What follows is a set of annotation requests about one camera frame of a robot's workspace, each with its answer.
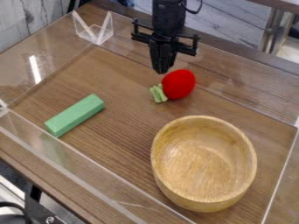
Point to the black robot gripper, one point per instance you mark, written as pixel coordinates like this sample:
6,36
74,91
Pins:
164,46

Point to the red plush fruit green stem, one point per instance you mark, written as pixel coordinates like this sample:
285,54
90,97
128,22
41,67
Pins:
176,86

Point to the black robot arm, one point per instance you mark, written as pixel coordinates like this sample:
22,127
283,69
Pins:
168,19

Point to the green rectangular block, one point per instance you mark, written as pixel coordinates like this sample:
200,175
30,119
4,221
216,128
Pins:
73,115

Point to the wooden bowl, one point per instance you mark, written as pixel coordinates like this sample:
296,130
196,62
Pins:
204,163

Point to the clear acrylic enclosure walls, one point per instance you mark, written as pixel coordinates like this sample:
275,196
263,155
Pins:
94,169

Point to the black table frame bracket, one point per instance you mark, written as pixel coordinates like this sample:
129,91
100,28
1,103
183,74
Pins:
33,213

